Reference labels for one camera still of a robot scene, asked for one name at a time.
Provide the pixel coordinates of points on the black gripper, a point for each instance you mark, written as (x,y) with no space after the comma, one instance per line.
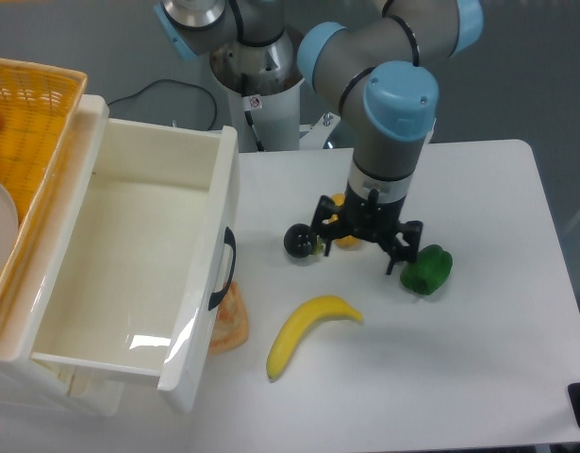
(369,220)

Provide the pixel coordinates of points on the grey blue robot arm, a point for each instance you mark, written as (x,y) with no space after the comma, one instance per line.
(375,79)

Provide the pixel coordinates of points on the white drawer cabinet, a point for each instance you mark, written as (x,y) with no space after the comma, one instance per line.
(24,381)

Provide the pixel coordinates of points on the yellow bell pepper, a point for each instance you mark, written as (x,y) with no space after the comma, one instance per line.
(346,241)

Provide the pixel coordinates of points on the green bell pepper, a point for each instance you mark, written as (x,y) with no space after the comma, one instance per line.
(429,271)

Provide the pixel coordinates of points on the yellow banana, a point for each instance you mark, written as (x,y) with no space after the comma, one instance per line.
(303,319)

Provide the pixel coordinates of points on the orange bread slice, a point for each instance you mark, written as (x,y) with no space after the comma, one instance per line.
(231,327)

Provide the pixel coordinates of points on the yellow woven basket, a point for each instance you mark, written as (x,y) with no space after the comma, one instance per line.
(37,104)

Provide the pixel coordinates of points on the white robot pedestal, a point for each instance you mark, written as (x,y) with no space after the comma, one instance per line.
(263,82)

